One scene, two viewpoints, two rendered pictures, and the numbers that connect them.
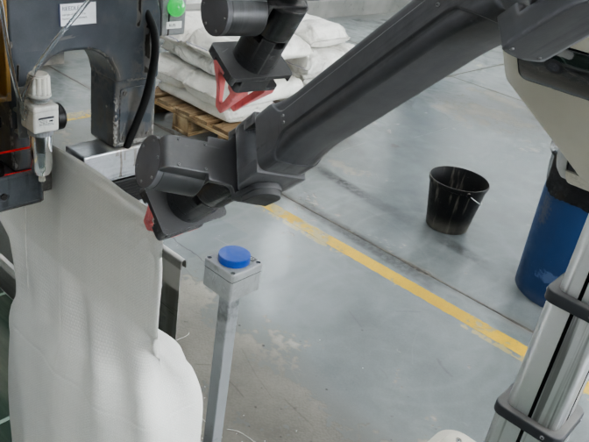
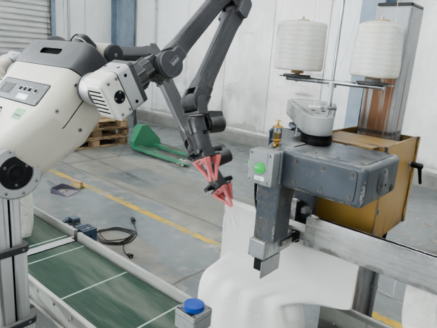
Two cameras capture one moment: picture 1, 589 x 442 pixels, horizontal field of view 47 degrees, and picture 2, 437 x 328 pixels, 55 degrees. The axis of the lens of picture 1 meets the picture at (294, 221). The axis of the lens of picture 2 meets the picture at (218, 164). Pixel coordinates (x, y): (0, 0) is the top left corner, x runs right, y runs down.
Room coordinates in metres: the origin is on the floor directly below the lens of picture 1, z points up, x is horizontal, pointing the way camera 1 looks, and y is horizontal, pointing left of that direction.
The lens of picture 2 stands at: (2.16, 0.17, 1.56)
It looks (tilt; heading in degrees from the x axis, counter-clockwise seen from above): 15 degrees down; 181
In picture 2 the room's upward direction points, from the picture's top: 4 degrees clockwise
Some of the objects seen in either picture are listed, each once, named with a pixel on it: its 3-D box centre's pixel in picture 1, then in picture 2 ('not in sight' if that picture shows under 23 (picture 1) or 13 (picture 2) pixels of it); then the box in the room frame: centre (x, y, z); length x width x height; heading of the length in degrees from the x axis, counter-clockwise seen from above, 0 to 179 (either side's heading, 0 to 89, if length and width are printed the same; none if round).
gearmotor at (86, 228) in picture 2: not in sight; (75, 230); (-0.43, -0.82, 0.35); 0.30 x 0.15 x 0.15; 52
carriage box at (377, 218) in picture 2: not in sight; (361, 179); (0.75, 0.63, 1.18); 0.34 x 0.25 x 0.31; 142
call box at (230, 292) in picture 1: (232, 273); (193, 316); (1.07, 0.10, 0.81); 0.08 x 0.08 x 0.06; 52
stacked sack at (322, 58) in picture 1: (314, 53); not in sight; (4.32, 0.05, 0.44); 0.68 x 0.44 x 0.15; 142
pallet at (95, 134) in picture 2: not in sight; (82, 129); (-4.49, -2.23, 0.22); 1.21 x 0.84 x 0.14; 142
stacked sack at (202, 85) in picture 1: (245, 83); not in sight; (3.83, 0.41, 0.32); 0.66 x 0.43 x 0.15; 143
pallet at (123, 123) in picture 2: not in sight; (81, 121); (-4.44, -2.24, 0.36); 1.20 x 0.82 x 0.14; 138
